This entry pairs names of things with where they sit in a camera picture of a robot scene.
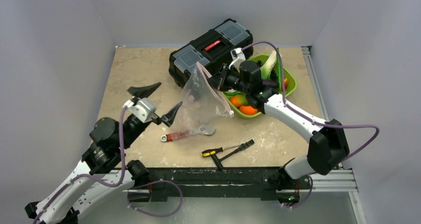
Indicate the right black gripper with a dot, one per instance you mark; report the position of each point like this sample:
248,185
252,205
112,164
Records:
224,79

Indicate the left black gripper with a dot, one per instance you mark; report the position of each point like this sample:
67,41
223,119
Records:
147,91

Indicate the clear zip top bag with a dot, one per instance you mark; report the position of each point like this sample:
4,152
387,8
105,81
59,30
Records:
203,106

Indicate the toy orange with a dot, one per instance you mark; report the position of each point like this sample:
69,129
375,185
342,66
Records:
248,110

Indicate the toy green bean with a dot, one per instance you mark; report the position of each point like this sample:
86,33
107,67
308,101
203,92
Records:
279,70

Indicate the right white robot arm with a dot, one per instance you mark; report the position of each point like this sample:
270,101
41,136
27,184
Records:
327,144

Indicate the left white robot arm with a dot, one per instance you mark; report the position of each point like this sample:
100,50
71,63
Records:
103,171

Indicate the black plastic toolbox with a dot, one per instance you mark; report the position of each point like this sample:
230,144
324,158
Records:
211,49

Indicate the green plastic tray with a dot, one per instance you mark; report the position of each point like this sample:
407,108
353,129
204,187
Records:
260,59

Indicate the toy mango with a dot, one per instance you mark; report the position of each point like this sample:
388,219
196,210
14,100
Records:
239,100

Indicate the toy leek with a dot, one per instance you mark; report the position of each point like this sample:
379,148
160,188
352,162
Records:
268,65

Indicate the yellow black screwdriver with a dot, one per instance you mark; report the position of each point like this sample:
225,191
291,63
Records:
209,152

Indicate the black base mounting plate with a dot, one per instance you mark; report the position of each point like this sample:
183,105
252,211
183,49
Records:
264,183

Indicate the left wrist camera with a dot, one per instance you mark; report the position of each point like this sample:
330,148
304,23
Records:
143,109

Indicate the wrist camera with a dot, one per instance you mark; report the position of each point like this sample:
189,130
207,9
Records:
238,57
143,109

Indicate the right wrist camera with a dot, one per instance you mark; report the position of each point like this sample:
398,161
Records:
238,57

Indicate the red handled adjustable wrench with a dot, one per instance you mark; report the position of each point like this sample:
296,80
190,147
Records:
187,133

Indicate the black T-handle tool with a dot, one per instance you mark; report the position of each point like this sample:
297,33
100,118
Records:
218,161

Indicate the aluminium frame rail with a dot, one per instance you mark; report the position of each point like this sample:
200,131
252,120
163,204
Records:
340,180

